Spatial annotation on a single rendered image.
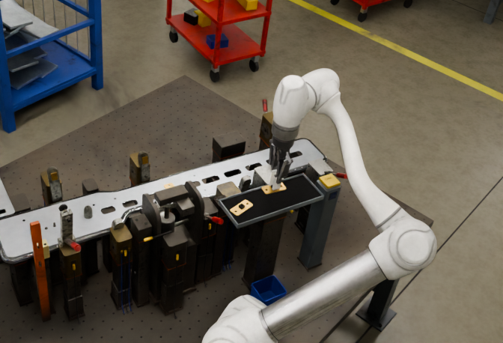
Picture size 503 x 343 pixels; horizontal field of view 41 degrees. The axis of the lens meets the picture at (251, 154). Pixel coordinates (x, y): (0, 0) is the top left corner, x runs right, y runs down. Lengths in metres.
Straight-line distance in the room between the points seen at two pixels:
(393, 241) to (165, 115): 1.91
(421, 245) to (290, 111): 0.59
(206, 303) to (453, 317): 1.62
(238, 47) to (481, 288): 2.48
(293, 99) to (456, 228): 2.42
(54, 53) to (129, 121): 1.67
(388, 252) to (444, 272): 2.13
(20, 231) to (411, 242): 1.37
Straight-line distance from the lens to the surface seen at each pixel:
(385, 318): 3.69
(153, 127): 3.46
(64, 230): 2.33
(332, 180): 2.57
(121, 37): 5.61
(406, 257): 1.90
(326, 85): 2.23
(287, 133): 2.19
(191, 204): 2.38
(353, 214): 3.15
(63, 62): 4.96
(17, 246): 2.49
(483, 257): 4.24
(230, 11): 4.96
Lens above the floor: 2.80
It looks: 39 degrees down
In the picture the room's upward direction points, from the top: 9 degrees clockwise
